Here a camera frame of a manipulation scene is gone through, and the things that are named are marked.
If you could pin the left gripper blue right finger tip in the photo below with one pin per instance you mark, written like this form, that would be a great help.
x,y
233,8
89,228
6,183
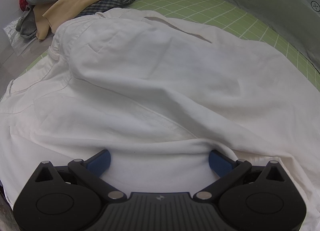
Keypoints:
x,y
230,172

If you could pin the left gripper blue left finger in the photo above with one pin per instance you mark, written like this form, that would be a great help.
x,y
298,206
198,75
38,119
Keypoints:
x,y
89,172

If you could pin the white trousers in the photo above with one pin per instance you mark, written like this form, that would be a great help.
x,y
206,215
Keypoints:
x,y
160,93

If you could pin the clear plastic bag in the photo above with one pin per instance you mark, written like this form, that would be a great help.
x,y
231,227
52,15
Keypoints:
x,y
17,42

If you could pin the green grid cutting mat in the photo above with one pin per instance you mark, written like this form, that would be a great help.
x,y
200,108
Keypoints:
x,y
226,16

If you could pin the blue plaid shirt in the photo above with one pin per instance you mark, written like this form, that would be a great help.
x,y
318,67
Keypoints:
x,y
103,6

